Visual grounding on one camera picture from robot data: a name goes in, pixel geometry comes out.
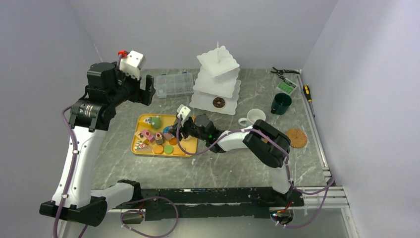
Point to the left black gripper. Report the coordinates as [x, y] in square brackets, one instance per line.
[141, 95]

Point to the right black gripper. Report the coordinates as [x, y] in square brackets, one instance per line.
[183, 126]

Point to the chocolate sprinkled donut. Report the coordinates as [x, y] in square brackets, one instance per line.
[218, 102]

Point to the cream triangle cake slice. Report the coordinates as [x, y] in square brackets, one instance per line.
[146, 122]

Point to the pink handled tongs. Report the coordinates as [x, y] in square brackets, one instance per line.
[170, 136]

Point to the green roll cake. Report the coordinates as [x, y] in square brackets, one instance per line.
[155, 122]

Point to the white three-tier dessert stand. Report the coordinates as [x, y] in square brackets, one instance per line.
[218, 77]

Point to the pink cake with cherry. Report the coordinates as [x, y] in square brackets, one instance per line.
[149, 135]

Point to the grey cake with strawberry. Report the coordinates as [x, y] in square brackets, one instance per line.
[159, 139]

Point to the blue frosted donut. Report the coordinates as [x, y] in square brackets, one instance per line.
[167, 130]

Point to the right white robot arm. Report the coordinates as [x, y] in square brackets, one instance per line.
[267, 143]

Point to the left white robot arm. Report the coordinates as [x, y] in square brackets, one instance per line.
[109, 85]

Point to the orange round cookie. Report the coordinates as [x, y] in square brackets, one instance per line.
[173, 141]

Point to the yellow square biscuit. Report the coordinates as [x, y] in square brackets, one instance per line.
[178, 152]

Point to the clear plastic compartment box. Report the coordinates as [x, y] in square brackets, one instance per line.
[168, 85]

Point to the green round macaron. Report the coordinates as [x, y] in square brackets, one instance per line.
[168, 149]

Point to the yellow cake piece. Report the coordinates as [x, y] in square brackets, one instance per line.
[140, 136]

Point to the tan waffle round cookie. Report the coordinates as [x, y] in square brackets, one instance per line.
[158, 149]

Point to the yellow serving tray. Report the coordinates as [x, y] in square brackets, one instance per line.
[167, 120]

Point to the white blue mug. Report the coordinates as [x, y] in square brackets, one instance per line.
[252, 116]

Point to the white triangle cake slice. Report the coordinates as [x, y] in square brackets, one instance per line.
[141, 147]

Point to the dark green mug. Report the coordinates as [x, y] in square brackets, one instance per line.
[280, 104]

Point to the green white packet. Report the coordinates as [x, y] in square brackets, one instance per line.
[286, 86]

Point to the black pliers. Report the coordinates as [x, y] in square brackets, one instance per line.
[281, 72]

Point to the yellow black screwdriver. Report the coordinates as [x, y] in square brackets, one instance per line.
[307, 94]

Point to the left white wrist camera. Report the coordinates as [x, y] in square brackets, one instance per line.
[132, 62]

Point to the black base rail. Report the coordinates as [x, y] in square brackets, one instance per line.
[256, 202]

